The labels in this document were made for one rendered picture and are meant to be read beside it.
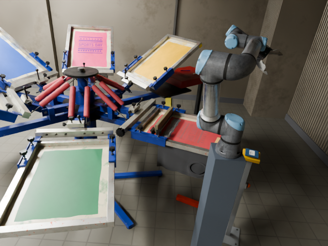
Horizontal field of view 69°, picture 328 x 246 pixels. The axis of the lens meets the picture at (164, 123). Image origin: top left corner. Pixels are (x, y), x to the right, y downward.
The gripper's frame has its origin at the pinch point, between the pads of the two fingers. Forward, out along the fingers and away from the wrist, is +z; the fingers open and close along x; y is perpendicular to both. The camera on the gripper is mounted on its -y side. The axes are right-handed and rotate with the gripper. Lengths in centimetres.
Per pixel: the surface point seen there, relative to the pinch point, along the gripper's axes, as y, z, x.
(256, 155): -37, 38, -47
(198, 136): -57, -3, -62
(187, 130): -65, -14, -64
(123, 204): -105, -17, -168
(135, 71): -138, -100, -43
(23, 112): -26, -121, -126
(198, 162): -47, 8, -79
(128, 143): -207, -61, -131
